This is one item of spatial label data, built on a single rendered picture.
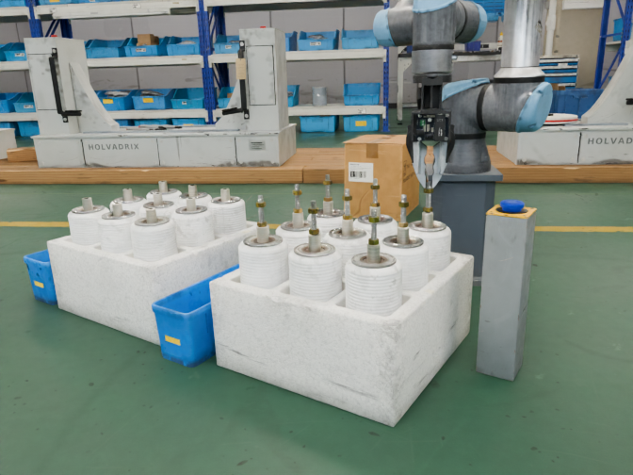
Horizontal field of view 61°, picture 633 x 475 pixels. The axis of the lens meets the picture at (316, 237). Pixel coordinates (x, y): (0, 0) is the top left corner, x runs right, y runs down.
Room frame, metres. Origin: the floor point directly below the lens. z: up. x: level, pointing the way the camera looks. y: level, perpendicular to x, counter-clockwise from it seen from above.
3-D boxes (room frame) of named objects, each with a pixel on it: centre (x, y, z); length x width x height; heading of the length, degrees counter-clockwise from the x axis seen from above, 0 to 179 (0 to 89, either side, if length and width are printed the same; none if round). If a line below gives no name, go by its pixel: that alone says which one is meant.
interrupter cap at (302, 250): (0.91, 0.00, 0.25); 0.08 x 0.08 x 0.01
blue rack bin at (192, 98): (6.01, 1.28, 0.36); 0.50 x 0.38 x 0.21; 171
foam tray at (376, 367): (1.01, -0.06, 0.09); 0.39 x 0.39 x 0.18; 56
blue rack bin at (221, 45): (5.94, 0.77, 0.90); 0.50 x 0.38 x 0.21; 172
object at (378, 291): (0.84, -0.09, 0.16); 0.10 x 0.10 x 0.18
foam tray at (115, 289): (1.31, 0.39, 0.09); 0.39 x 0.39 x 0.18; 56
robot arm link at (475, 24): (1.11, -0.28, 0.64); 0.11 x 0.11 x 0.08; 49
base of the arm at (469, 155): (1.43, -0.39, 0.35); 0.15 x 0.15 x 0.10
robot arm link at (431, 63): (1.03, -0.22, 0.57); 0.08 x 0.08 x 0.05
